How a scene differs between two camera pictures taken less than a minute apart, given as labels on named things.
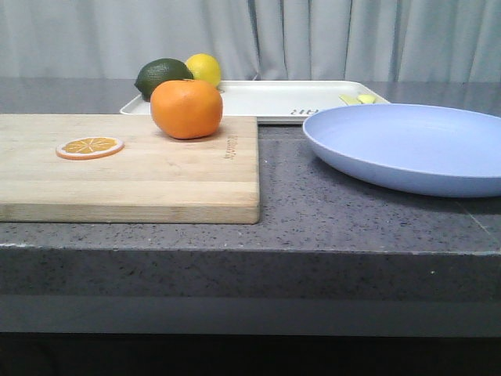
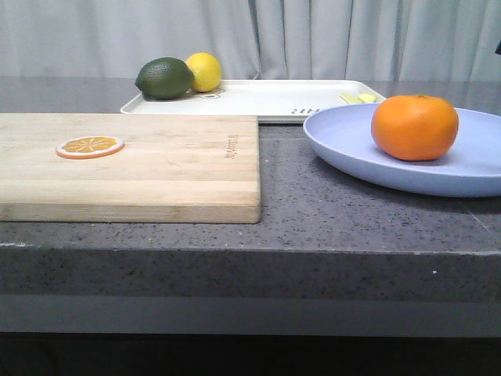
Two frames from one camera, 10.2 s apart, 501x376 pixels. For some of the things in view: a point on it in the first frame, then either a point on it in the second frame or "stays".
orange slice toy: [88, 147] stays
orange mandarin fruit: [186, 109] to [415, 128]
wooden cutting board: [155, 179] stays
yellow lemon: [204, 67] stays
